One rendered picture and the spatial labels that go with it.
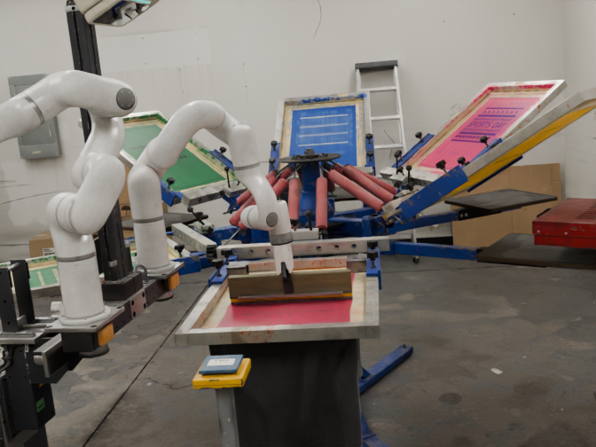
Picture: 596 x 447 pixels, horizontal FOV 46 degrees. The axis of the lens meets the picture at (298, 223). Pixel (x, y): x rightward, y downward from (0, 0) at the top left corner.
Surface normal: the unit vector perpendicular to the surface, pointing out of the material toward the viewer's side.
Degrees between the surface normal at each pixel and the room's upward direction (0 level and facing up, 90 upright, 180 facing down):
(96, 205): 89
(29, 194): 90
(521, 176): 82
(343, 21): 90
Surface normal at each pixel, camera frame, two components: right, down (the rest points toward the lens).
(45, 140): -0.10, 0.21
